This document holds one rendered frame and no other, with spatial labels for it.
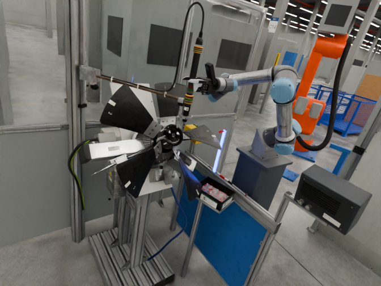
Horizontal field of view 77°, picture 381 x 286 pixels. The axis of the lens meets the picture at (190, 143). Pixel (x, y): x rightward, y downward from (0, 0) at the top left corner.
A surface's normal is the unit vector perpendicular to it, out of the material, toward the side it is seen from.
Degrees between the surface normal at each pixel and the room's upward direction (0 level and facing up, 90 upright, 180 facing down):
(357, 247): 90
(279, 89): 110
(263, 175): 90
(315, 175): 15
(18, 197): 90
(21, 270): 0
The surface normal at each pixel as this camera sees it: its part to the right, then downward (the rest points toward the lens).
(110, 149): 0.56, -0.24
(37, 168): 0.58, 0.43
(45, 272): 0.18, -0.89
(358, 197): -0.03, -0.83
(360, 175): -0.79, 0.12
